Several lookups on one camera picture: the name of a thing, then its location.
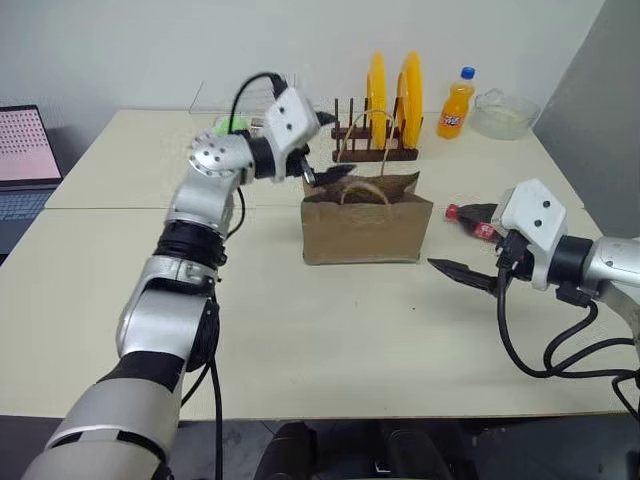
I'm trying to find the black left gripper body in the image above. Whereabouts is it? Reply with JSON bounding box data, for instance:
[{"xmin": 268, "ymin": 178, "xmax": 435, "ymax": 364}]
[{"xmin": 298, "ymin": 143, "xmax": 322, "ymax": 188}]

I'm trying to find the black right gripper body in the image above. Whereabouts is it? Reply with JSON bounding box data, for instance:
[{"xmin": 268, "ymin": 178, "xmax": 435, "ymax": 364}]
[{"xmin": 493, "ymin": 228, "xmax": 535, "ymax": 282}]

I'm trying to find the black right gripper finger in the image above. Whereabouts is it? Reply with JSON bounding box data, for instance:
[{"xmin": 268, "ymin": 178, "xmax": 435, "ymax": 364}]
[{"xmin": 426, "ymin": 257, "xmax": 502, "ymax": 300}]

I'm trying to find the cola bottle with red label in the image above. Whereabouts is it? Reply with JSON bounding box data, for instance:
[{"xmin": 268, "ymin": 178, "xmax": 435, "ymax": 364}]
[{"xmin": 444, "ymin": 201, "xmax": 502, "ymax": 244}]

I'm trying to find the brown paper bag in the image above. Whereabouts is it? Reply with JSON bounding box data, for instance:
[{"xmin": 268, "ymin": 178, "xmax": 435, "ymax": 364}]
[{"xmin": 299, "ymin": 110, "xmax": 435, "ymax": 267}]

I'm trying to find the dark wooden dish rack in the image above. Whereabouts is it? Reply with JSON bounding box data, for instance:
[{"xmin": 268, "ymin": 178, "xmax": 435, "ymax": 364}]
[{"xmin": 330, "ymin": 96, "xmax": 424, "ymax": 164}]

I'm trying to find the yellow plate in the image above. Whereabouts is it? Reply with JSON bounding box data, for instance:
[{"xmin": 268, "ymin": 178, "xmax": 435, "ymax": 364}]
[
  {"xmin": 395, "ymin": 50, "xmax": 425, "ymax": 151},
  {"xmin": 365, "ymin": 50, "xmax": 391, "ymax": 151}
]

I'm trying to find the green ball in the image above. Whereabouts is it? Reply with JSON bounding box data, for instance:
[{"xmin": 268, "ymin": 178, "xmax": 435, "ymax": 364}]
[{"xmin": 213, "ymin": 115, "xmax": 252, "ymax": 137}]

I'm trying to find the clear plastic box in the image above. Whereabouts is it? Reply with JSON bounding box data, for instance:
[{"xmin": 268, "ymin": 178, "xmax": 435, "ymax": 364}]
[{"xmin": 189, "ymin": 74, "xmax": 302, "ymax": 137}]

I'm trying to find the orange soda bottle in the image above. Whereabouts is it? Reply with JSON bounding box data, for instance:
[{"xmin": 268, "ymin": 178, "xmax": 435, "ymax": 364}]
[{"xmin": 435, "ymin": 65, "xmax": 477, "ymax": 141}]

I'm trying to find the clear glass bowl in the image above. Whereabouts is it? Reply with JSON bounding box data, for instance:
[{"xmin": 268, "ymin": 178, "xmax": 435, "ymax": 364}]
[{"xmin": 471, "ymin": 88, "xmax": 542, "ymax": 141}]

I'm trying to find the dark rounded shape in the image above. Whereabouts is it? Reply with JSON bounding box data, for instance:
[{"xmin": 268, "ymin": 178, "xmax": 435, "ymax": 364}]
[
  {"xmin": 373, "ymin": 428, "xmax": 452, "ymax": 480},
  {"xmin": 258, "ymin": 421, "xmax": 320, "ymax": 480}
]

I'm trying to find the grey laptop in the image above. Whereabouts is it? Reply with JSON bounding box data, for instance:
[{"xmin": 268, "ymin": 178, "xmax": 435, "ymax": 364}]
[{"xmin": 0, "ymin": 104, "xmax": 64, "ymax": 257}]

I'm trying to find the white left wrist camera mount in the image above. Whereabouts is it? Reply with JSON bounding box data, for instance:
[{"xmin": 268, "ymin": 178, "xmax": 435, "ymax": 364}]
[{"xmin": 261, "ymin": 85, "xmax": 322, "ymax": 183}]

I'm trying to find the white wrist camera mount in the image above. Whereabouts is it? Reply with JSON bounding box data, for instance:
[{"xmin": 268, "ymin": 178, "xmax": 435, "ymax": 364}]
[
  {"xmin": 261, "ymin": 85, "xmax": 322, "ymax": 183},
  {"xmin": 489, "ymin": 178, "xmax": 569, "ymax": 292}
]

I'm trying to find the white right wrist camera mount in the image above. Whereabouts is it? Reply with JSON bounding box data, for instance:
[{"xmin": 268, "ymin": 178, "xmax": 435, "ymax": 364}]
[{"xmin": 489, "ymin": 178, "xmax": 569, "ymax": 292}]

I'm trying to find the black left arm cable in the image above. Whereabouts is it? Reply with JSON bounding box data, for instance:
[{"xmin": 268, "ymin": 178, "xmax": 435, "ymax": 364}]
[{"xmin": 179, "ymin": 72, "xmax": 289, "ymax": 480}]

